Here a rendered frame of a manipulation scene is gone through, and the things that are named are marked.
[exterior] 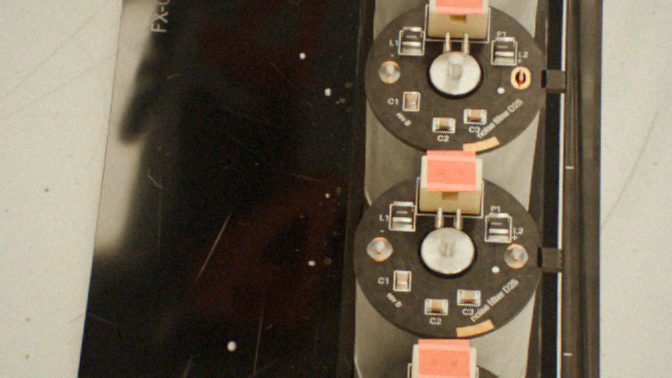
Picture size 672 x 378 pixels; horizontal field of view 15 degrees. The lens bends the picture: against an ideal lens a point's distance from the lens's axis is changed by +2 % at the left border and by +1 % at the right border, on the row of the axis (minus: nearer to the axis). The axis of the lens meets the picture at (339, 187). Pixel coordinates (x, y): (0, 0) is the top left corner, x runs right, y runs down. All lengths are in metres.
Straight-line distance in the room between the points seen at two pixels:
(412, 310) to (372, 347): 0.01
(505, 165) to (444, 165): 0.02
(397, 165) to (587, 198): 0.03
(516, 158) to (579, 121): 0.01
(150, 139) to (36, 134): 0.02
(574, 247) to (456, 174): 0.02
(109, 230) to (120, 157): 0.01
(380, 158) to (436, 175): 0.02
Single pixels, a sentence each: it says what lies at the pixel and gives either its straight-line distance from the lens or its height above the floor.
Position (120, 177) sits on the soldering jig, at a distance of 0.41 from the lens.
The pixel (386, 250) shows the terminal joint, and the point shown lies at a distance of 0.34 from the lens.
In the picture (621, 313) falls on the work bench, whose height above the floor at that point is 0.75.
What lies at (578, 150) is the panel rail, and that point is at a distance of 0.35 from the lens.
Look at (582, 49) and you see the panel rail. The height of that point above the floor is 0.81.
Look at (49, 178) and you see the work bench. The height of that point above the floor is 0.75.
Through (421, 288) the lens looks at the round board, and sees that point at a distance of 0.34.
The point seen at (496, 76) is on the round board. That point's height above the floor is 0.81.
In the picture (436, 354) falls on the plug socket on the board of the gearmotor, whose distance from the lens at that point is 0.33.
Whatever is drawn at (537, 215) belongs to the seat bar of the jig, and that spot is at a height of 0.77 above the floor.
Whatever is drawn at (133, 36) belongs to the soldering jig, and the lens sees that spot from 0.42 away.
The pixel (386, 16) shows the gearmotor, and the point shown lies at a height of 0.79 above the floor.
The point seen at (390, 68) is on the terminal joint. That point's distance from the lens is 0.36.
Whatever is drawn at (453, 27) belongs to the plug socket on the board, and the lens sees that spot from 0.36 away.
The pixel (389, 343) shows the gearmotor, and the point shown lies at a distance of 0.35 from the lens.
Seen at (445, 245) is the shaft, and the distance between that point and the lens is 0.34.
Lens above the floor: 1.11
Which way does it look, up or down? 60 degrees down
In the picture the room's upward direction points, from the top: straight up
